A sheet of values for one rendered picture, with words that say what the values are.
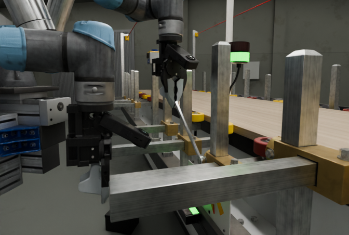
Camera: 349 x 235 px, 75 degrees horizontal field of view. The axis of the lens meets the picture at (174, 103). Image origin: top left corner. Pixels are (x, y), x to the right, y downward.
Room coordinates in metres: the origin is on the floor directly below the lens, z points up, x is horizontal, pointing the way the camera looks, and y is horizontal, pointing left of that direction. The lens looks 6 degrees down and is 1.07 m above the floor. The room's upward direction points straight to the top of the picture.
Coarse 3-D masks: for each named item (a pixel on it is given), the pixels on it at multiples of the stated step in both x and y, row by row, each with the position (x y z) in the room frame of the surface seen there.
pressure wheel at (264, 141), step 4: (256, 140) 0.58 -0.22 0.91; (260, 140) 0.58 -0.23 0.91; (264, 140) 0.60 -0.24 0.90; (268, 140) 0.58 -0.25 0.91; (256, 144) 0.58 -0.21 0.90; (260, 144) 0.56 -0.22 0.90; (264, 144) 0.56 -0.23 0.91; (256, 148) 0.57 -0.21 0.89; (260, 148) 0.56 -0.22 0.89; (264, 148) 0.55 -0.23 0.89; (256, 152) 0.57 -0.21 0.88; (260, 152) 0.56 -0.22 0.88; (264, 152) 0.55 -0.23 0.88; (264, 156) 0.55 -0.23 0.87
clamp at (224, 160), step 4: (208, 152) 0.60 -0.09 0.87; (208, 156) 0.59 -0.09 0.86; (212, 156) 0.56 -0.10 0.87; (220, 156) 0.56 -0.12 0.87; (224, 156) 0.56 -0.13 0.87; (228, 156) 0.56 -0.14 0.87; (208, 160) 0.58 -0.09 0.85; (212, 160) 0.56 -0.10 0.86; (216, 160) 0.54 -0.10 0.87; (220, 160) 0.54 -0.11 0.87; (224, 160) 0.54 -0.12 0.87; (228, 160) 0.54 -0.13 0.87; (220, 164) 0.52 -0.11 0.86; (224, 164) 0.51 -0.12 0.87; (228, 164) 0.51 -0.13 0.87
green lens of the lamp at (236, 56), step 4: (236, 52) 0.57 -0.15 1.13; (240, 52) 0.57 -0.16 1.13; (244, 52) 0.57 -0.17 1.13; (232, 56) 0.57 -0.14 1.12; (236, 56) 0.57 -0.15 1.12; (240, 56) 0.57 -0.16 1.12; (244, 56) 0.57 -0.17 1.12; (248, 56) 0.58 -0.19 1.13; (232, 60) 0.57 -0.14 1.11; (236, 60) 0.57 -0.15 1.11; (240, 60) 0.57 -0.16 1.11; (244, 60) 0.57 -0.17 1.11; (248, 60) 0.58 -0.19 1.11
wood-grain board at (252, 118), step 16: (160, 96) 2.14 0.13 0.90; (192, 96) 2.14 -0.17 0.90; (208, 96) 2.14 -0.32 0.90; (208, 112) 1.12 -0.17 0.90; (240, 112) 1.12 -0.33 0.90; (256, 112) 1.12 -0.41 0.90; (272, 112) 1.12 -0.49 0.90; (320, 112) 1.12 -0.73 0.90; (336, 112) 1.12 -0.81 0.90; (240, 128) 0.78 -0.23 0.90; (256, 128) 0.76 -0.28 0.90; (272, 128) 0.76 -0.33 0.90; (320, 128) 0.76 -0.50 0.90; (336, 128) 0.76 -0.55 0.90; (320, 144) 0.57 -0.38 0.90; (336, 144) 0.57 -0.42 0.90
